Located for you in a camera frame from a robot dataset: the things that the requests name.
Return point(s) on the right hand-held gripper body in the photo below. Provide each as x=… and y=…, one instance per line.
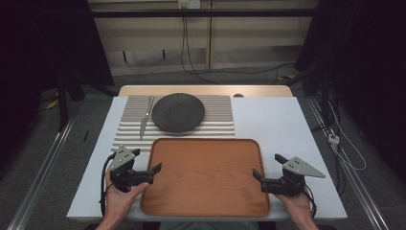
x=295, y=174

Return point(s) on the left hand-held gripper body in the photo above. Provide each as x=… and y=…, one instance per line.
x=122, y=159

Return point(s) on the person's right hand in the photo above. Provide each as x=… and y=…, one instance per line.
x=295, y=204

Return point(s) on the person's left hand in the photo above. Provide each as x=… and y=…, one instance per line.
x=123, y=199

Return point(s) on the silver metal fork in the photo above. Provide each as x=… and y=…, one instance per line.
x=145, y=119

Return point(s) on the brown wooden tray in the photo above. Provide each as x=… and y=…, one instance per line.
x=206, y=179

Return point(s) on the dark grey stone plate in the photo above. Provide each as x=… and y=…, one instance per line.
x=178, y=112

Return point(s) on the grey striped placemat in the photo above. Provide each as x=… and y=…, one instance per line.
x=220, y=118

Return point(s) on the person's grey clothing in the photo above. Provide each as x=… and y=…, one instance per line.
x=209, y=226

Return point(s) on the small dark round object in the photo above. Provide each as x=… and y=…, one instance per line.
x=238, y=95

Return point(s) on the black metal stand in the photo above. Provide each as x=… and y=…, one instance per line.
x=62, y=102

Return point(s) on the dark curtain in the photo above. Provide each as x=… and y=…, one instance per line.
x=44, y=44
x=367, y=64

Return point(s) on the black horizontal bar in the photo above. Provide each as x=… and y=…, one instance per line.
x=204, y=13

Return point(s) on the aluminium floor rail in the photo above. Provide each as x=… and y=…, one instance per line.
x=41, y=174
x=351, y=172

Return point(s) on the white wall socket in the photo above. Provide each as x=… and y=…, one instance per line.
x=189, y=3

